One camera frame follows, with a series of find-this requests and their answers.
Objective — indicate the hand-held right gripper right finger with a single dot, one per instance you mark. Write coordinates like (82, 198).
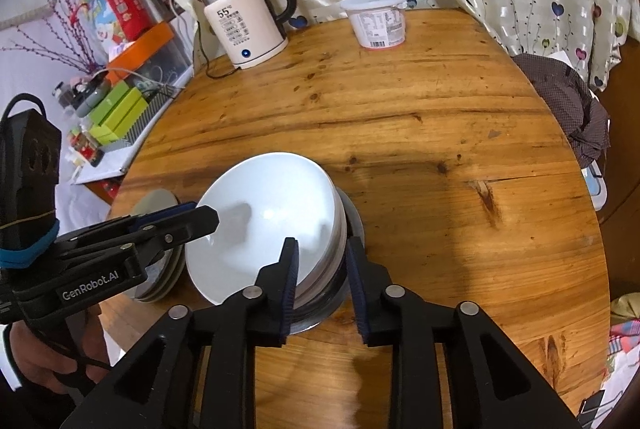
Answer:
(357, 296)

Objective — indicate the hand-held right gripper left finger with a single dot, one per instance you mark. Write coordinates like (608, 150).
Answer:
(289, 296)

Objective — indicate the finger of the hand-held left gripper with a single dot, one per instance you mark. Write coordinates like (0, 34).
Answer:
(170, 229)
(165, 211)

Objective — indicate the small grey plate blue print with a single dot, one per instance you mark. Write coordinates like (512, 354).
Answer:
(156, 201)

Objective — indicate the large grey plate blue print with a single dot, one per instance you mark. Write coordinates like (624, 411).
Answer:
(176, 270)

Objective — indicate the person's left hand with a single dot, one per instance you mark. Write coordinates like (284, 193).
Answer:
(45, 359)

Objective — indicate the red label jar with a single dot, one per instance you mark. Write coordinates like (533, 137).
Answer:
(82, 144)

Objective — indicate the white shelf board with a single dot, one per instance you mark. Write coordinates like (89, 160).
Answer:
(100, 169)

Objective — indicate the lime green box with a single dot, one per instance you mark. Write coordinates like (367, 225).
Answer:
(122, 119)

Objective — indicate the grey case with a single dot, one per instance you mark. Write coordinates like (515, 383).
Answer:
(92, 99)

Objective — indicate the clear plastic container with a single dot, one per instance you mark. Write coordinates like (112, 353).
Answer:
(167, 64)

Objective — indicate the purple branch decoration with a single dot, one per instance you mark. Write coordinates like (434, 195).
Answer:
(60, 41)

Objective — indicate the orange box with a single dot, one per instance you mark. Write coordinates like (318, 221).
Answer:
(142, 41)

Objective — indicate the colourful printed package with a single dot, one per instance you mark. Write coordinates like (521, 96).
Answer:
(102, 16)

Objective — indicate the cream electric kettle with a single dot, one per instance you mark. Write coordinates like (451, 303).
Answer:
(245, 24)

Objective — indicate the red snack package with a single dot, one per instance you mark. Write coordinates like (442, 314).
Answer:
(125, 1)

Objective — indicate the black binder clip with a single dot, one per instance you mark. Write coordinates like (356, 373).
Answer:
(597, 404)

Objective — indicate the colourful cloth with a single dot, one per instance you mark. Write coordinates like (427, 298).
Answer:
(625, 334)

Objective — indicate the white plastic tub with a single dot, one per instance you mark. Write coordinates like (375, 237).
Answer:
(377, 21)

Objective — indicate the dark checked cloth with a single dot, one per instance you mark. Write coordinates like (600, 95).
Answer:
(565, 104)

